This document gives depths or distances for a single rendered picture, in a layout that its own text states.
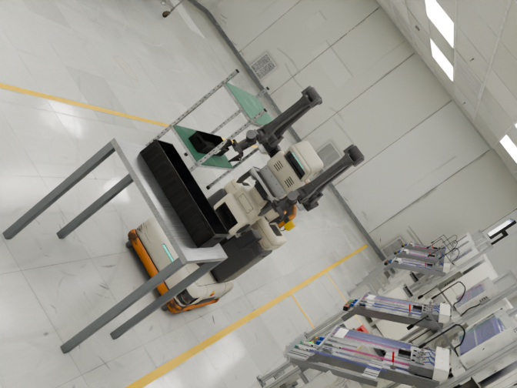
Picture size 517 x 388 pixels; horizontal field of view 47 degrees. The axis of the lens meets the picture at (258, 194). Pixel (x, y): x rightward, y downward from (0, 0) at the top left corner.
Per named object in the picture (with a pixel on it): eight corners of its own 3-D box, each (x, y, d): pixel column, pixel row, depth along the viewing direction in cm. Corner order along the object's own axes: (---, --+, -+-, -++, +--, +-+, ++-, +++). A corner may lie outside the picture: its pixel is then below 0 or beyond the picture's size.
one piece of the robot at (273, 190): (241, 182, 382) (268, 162, 377) (265, 217, 375) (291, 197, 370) (231, 180, 367) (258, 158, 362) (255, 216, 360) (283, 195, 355)
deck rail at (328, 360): (313, 360, 353) (315, 350, 352) (314, 359, 354) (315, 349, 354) (437, 393, 331) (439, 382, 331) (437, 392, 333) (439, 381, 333)
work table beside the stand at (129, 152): (60, 232, 345) (161, 149, 325) (117, 339, 327) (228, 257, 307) (1, 232, 303) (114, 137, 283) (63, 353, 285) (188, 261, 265)
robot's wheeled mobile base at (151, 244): (171, 234, 459) (195, 215, 453) (213, 305, 443) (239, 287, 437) (121, 234, 396) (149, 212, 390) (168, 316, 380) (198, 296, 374)
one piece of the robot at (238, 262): (182, 229, 447) (269, 162, 427) (220, 291, 433) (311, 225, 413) (160, 229, 416) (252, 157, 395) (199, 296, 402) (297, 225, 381)
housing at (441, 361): (429, 392, 334) (434, 367, 333) (432, 367, 381) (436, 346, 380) (445, 396, 332) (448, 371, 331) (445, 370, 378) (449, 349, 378)
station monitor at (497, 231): (486, 238, 768) (515, 220, 758) (484, 235, 824) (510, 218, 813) (493, 247, 766) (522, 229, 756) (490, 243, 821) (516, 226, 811)
